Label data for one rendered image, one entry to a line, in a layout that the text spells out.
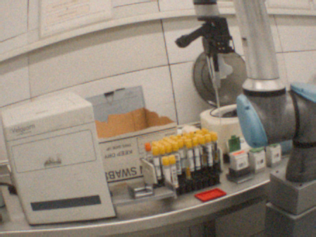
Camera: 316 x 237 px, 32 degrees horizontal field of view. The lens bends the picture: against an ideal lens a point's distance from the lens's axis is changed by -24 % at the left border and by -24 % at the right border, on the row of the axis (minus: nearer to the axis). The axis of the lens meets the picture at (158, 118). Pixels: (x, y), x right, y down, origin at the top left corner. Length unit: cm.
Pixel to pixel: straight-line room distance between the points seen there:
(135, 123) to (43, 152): 71
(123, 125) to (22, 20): 59
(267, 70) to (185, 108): 102
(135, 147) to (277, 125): 68
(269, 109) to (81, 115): 47
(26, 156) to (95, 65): 75
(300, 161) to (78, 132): 56
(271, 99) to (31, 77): 107
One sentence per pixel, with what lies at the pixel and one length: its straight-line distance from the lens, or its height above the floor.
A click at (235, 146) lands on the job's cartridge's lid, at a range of 182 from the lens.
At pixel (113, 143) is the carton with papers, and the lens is 190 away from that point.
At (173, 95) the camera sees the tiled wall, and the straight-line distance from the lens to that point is 231.
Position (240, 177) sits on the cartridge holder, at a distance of 178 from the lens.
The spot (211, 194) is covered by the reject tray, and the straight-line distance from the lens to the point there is 172.
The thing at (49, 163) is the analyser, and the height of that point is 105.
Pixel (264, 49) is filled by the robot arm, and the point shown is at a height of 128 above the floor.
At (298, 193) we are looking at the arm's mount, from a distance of 139.
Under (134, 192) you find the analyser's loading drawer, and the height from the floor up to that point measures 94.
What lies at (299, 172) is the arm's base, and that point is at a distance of 144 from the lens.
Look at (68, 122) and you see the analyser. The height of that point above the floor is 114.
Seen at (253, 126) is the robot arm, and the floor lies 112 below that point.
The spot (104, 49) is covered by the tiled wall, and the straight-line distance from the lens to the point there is 222.
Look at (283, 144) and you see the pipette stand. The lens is 193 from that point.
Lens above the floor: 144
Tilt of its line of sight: 12 degrees down
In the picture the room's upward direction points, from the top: 8 degrees counter-clockwise
